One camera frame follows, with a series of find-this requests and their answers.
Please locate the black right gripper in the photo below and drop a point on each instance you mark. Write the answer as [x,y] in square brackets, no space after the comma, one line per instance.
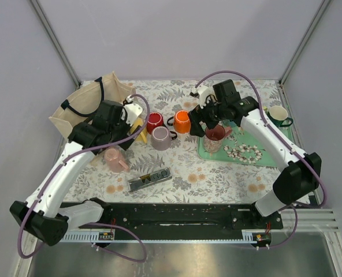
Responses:
[196,115]

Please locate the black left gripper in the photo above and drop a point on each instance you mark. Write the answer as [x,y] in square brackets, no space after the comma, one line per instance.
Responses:
[125,135]

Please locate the pink round mug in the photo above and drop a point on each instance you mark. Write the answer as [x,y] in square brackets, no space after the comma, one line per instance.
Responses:
[214,137]

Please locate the dark green mug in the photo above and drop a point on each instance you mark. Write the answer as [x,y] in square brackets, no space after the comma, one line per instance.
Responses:
[279,116]

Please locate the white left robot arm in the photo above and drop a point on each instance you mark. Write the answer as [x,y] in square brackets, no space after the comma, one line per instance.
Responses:
[41,214]

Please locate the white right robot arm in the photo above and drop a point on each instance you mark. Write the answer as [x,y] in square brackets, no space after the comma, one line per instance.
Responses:
[299,171]

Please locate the orange mug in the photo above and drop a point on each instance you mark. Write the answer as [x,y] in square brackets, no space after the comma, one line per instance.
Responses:
[180,121]

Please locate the pink octagonal mug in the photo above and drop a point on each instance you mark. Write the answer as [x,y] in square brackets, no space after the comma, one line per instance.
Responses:
[115,160]

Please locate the red mug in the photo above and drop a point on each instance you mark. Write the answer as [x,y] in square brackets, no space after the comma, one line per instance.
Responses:
[155,120]

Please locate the lavender mug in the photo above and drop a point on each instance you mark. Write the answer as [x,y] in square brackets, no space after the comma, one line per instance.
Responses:
[161,138]

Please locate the green floral tray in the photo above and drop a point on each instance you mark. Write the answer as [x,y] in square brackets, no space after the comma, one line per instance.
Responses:
[238,147]

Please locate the beige canvas tote bag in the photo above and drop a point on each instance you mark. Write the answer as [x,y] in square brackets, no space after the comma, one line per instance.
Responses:
[85,101]

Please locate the floral table mat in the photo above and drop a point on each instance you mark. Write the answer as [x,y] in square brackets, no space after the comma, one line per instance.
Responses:
[194,180]

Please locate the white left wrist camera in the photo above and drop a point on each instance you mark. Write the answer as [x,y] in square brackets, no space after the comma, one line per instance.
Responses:
[131,111]

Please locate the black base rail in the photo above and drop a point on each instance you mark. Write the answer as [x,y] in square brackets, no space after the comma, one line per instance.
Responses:
[134,216]

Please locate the white slotted cable duct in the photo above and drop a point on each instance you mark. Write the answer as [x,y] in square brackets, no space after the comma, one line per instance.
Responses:
[169,234]

